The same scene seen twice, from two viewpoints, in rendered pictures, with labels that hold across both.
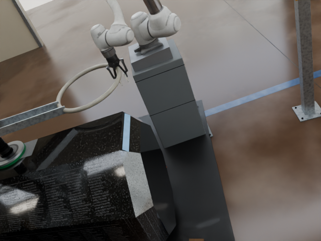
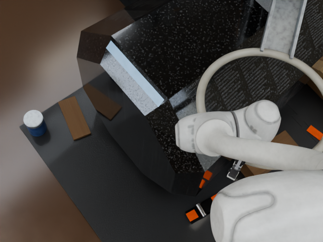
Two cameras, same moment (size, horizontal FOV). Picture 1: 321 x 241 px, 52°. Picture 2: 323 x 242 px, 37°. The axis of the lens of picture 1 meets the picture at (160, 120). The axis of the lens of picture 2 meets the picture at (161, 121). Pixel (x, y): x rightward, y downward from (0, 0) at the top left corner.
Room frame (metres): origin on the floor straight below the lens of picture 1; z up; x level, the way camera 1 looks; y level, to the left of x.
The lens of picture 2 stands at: (2.16, -0.49, 2.44)
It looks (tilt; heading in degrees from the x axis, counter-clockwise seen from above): 65 degrees down; 125
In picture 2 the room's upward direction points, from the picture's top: 6 degrees clockwise
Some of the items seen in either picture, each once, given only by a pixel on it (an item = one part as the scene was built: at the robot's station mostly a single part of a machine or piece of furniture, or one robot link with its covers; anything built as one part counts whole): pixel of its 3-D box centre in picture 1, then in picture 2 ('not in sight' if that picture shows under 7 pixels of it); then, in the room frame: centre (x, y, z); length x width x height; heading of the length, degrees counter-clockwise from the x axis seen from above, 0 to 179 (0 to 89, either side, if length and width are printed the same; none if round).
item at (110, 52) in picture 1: (108, 51); not in sight; (2.05, 0.14, 1.12); 0.09 x 0.09 x 0.06
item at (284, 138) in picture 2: not in sight; (267, 156); (2.09, 0.63, 0.07); 0.30 x 0.12 x 0.12; 75
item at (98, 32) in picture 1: (102, 36); (255, 124); (2.04, 0.14, 1.23); 0.13 x 0.11 x 0.16; 49
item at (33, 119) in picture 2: not in sight; (35, 123); (1.04, -0.05, 0.08); 0.10 x 0.10 x 0.13
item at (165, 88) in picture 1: (168, 95); not in sight; (2.41, -0.15, 0.40); 0.50 x 0.50 x 0.80; 85
